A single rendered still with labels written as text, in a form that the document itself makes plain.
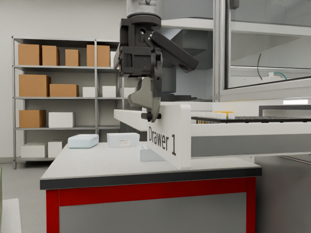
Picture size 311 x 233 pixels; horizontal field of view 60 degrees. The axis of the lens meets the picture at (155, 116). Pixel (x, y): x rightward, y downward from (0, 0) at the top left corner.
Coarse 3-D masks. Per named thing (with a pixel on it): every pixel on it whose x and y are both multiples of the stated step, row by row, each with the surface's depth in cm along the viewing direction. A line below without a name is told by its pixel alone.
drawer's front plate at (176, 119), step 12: (168, 108) 51; (180, 108) 44; (156, 120) 61; (168, 120) 51; (180, 120) 44; (156, 132) 61; (168, 132) 51; (180, 132) 44; (156, 144) 62; (168, 144) 52; (180, 144) 44; (168, 156) 52; (180, 156) 44; (180, 168) 44
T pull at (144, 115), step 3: (141, 114) 60; (144, 114) 56; (147, 114) 54; (150, 114) 54; (159, 114) 57; (141, 117) 60; (144, 117) 56; (147, 117) 54; (150, 117) 54; (159, 117) 57
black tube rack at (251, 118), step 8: (232, 120) 52; (240, 120) 53; (248, 120) 53; (256, 120) 54; (264, 120) 54; (272, 120) 54; (280, 120) 55; (288, 120) 55; (296, 120) 56; (304, 120) 56
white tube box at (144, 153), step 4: (140, 148) 84; (144, 148) 85; (148, 148) 84; (140, 152) 81; (144, 152) 82; (148, 152) 82; (152, 152) 82; (140, 156) 81; (144, 156) 82; (148, 156) 82; (152, 156) 82; (156, 156) 82; (160, 156) 82; (140, 160) 81; (144, 160) 82; (148, 160) 82; (152, 160) 82; (156, 160) 82; (160, 160) 83; (164, 160) 83
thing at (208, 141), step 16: (192, 128) 46; (208, 128) 47; (224, 128) 48; (240, 128) 49; (256, 128) 49; (272, 128) 50; (288, 128) 51; (304, 128) 52; (192, 144) 46; (208, 144) 47; (224, 144) 48; (240, 144) 48; (256, 144) 49; (272, 144) 50; (288, 144) 51; (304, 144) 51
